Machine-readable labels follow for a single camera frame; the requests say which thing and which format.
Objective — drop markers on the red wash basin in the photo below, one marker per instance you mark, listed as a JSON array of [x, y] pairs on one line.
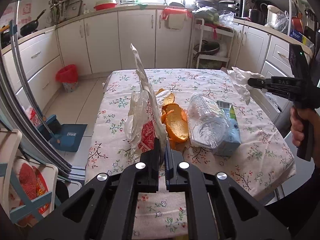
[[104, 6]]

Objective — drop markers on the blue dustpan with brush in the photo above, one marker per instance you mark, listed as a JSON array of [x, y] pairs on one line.
[[67, 136]]

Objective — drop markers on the grey broom handle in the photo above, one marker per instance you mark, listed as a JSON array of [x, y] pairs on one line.
[[53, 155]]

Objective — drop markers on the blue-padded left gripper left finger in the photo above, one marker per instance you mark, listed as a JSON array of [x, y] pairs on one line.
[[149, 180]]

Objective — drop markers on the white red paper food bag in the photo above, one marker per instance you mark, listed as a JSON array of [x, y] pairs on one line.
[[153, 128]]

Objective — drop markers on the blue white shoe rack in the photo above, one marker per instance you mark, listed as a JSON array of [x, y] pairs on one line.
[[27, 186]]

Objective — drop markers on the clear plastic bottle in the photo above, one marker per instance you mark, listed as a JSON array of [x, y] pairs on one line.
[[207, 122]]

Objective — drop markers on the person's right hand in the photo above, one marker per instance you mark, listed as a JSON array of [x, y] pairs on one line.
[[296, 117]]

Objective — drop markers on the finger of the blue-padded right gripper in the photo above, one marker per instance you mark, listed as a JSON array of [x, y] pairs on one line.
[[262, 82]]

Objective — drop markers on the light blue drink carton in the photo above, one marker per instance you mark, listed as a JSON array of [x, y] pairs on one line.
[[231, 140]]

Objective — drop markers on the black frying pan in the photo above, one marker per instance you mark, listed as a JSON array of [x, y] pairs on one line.
[[31, 26]]

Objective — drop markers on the white kitchen base cabinets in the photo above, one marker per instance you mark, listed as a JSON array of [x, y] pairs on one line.
[[100, 44]]

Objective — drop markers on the white rolling storage cart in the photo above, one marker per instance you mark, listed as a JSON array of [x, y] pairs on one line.
[[201, 30]]

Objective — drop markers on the white electric kettle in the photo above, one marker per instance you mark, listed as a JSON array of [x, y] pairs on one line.
[[272, 13]]

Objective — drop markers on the white right drawer cabinet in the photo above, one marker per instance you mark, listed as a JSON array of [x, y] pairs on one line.
[[263, 50]]

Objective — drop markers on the black wok on cart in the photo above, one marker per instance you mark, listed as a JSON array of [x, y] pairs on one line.
[[207, 48]]

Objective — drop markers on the white plastic bag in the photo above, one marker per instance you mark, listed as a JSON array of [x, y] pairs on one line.
[[136, 118]]

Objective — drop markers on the red cloth on cabinet door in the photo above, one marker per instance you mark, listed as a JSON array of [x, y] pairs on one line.
[[175, 11]]

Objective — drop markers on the orange peel pile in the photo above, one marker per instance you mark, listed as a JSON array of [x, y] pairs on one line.
[[174, 117]]

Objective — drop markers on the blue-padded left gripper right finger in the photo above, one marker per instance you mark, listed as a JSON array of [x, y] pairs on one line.
[[174, 181]]

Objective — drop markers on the white tissue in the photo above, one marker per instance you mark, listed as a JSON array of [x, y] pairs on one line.
[[239, 79]]

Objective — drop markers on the red-lined small trash bin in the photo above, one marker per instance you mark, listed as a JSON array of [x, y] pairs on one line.
[[68, 76]]

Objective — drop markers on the floral tablecloth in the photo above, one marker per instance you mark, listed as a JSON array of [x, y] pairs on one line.
[[251, 150]]

